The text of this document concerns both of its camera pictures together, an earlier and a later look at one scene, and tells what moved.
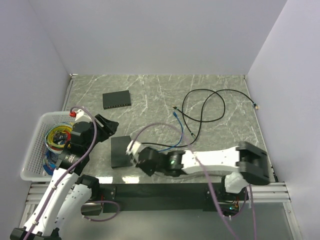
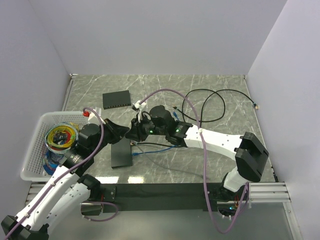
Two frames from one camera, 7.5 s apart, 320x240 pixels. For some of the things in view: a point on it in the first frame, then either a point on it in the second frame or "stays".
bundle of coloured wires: x=57 y=140 stays
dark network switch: x=115 y=99 stays
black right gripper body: x=149 y=170 → x=146 y=127
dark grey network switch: x=119 y=158 stays
